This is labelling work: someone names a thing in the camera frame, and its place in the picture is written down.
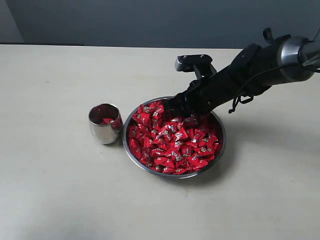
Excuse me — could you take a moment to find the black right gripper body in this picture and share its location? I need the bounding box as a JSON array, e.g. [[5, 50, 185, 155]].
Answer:
[[174, 67, 240, 117]]

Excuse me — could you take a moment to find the red candy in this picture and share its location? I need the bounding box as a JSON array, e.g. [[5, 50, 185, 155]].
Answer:
[[137, 112, 152, 127], [99, 117, 115, 125], [153, 156, 176, 169]]

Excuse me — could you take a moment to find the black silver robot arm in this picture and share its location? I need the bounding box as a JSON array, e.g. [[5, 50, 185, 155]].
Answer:
[[163, 28, 320, 118]]

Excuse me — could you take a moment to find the steel bowl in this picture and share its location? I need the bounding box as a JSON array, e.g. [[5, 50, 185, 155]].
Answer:
[[122, 97, 226, 179]]

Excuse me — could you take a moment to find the stainless steel cup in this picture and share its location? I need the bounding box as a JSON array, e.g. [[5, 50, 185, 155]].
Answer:
[[88, 103, 123, 145]]

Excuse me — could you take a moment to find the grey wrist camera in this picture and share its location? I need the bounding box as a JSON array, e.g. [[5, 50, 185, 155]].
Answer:
[[174, 54, 217, 80]]

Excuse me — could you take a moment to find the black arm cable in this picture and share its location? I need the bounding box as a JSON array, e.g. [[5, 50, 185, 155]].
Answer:
[[228, 34, 320, 115]]

